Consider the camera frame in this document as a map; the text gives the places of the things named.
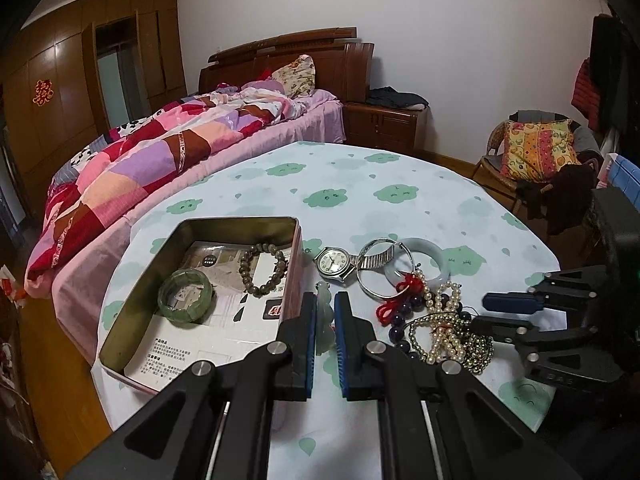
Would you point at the wicker chair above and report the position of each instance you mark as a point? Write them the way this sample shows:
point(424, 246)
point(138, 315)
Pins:
point(492, 157)

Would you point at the black hanging clothes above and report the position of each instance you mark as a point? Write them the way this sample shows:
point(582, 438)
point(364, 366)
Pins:
point(612, 70)

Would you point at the pale jade pendant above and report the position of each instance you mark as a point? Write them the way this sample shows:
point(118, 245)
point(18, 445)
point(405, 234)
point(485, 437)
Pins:
point(326, 315)

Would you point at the thin silver bangle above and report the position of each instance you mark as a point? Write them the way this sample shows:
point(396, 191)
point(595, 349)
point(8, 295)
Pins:
point(361, 277)

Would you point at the patchwork quilt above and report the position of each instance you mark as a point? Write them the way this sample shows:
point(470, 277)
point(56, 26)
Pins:
point(150, 155)

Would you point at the dark brown garment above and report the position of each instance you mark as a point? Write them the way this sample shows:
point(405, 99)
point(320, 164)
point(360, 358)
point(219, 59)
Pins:
point(567, 195)

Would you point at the white jade bangle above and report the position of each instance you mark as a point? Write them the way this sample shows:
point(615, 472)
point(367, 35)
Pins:
point(440, 260)

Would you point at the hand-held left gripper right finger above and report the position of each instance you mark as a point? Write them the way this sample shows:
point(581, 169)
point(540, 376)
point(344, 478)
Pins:
point(342, 340)

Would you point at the dark folded clothes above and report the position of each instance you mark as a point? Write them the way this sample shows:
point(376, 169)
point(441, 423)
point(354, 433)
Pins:
point(397, 97)

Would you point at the blue plastic box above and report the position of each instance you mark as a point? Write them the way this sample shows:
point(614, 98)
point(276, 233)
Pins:
point(625, 172)

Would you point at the silver wristwatch with stretch band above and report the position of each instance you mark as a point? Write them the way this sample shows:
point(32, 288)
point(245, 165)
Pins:
point(334, 262)

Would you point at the yellow patterned cushion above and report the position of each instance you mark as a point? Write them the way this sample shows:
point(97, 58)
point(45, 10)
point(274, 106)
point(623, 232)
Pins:
point(537, 150)

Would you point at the wooden nightstand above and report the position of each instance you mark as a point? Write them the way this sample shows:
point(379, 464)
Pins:
point(382, 125)

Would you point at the red paper wall decoration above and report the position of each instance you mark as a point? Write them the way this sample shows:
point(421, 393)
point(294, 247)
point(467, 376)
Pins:
point(41, 92)

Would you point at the wooden bed headboard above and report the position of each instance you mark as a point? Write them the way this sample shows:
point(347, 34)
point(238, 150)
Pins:
point(335, 62)

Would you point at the floral pillow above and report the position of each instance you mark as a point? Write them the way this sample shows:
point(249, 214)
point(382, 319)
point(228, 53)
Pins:
point(297, 75)

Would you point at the rectangular metal tin box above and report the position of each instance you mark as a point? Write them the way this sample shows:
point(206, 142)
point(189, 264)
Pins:
point(145, 355)

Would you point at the red white plastic bag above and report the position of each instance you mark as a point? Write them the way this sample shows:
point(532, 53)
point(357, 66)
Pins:
point(9, 285)

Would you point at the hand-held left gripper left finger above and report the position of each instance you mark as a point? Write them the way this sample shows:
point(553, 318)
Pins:
point(311, 330)

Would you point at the green jade bangle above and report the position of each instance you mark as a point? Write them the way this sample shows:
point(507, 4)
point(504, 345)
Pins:
point(185, 296)

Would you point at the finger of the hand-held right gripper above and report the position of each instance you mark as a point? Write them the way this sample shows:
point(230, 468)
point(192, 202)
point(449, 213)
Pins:
point(505, 303)
point(495, 327)

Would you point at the brown wooden wardrobe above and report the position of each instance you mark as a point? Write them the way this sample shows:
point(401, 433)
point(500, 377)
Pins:
point(65, 70)

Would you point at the printed paper leaflet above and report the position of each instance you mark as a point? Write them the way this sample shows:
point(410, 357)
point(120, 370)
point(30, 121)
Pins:
point(200, 340)

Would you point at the red hanging garment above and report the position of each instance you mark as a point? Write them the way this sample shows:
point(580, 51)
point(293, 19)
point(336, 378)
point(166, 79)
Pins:
point(587, 92)

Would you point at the bed with patchwork quilt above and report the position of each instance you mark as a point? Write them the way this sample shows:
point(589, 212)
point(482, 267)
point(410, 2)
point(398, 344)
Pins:
point(80, 310)

